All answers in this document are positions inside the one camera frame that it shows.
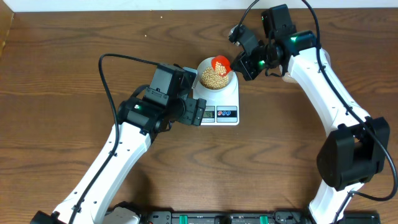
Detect grey round bowl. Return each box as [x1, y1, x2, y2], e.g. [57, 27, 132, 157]
[197, 55, 233, 90]

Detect white digital kitchen scale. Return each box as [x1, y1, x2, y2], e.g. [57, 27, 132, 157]
[193, 69, 239, 126]

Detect soybeans in bowl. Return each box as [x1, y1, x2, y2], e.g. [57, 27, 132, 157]
[200, 67, 229, 90]

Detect clear plastic container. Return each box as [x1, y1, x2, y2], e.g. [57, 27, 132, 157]
[280, 49, 331, 84]

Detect red plastic measuring scoop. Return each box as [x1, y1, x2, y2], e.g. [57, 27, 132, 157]
[211, 55, 231, 77]

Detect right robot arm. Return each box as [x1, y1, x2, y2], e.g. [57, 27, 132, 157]
[228, 4, 393, 223]

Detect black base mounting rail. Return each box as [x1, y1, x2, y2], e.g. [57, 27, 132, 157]
[105, 210, 382, 224]

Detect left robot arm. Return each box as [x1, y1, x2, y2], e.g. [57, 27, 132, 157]
[31, 64, 206, 223]

